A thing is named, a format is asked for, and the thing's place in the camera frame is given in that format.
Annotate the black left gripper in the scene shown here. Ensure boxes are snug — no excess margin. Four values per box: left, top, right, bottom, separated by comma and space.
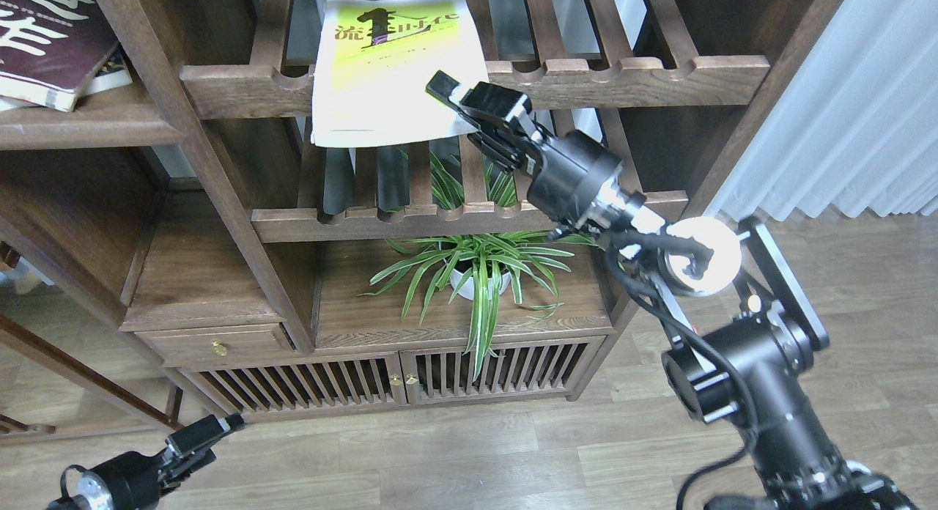
70, 413, 245, 509

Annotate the brass drawer knob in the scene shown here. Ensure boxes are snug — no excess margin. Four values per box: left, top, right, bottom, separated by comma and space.
211, 340, 229, 357

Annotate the white plant pot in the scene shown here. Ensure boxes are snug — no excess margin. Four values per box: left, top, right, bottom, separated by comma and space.
449, 262, 512, 300

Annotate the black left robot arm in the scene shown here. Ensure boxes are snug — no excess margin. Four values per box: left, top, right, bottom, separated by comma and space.
47, 413, 245, 509

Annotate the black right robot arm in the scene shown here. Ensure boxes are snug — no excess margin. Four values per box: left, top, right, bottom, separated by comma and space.
426, 70, 915, 509

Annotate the dark wooden bookshelf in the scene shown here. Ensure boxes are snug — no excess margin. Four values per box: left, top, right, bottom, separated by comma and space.
2, 0, 844, 420

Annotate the white pleated curtain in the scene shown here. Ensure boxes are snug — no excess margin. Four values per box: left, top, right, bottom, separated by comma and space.
706, 0, 937, 221

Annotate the white green illustrated book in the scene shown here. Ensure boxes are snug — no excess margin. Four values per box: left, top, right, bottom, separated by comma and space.
1, 45, 132, 112

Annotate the yellow green paperback book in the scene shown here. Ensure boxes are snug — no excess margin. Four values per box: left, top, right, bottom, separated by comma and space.
311, 0, 488, 147

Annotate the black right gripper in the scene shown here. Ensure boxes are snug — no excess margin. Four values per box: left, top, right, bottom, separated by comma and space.
426, 70, 627, 225

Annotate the green spider plant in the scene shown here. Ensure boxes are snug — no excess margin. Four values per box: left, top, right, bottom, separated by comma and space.
359, 114, 609, 382

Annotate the dark maroon thick book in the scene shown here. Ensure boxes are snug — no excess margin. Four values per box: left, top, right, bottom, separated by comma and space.
1, 0, 119, 112

